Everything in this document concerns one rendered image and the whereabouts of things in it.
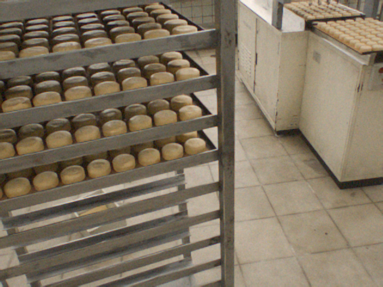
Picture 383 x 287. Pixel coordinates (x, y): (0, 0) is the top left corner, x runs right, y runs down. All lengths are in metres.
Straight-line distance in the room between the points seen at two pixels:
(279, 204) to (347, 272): 0.56
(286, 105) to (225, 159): 2.02
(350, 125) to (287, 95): 0.70
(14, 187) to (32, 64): 0.29
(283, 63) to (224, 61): 1.97
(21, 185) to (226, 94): 0.47
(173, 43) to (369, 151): 1.84
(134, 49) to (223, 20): 0.17
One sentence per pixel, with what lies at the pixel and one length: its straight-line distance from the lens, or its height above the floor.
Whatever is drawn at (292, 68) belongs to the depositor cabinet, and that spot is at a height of 0.58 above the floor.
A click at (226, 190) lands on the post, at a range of 0.87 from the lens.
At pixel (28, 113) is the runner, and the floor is 1.24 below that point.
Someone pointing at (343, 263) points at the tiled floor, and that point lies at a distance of 2.07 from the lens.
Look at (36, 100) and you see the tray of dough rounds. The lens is 0.75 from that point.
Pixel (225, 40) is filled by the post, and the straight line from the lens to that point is 0.70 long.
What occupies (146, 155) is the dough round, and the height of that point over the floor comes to 1.06.
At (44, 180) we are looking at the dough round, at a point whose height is 1.06.
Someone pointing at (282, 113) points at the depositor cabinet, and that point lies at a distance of 2.84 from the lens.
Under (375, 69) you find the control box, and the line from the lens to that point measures 2.09.
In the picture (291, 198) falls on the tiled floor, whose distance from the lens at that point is 2.37.
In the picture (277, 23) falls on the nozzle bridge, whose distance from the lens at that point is 2.68.
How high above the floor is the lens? 1.52
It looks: 31 degrees down
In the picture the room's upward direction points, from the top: 4 degrees counter-clockwise
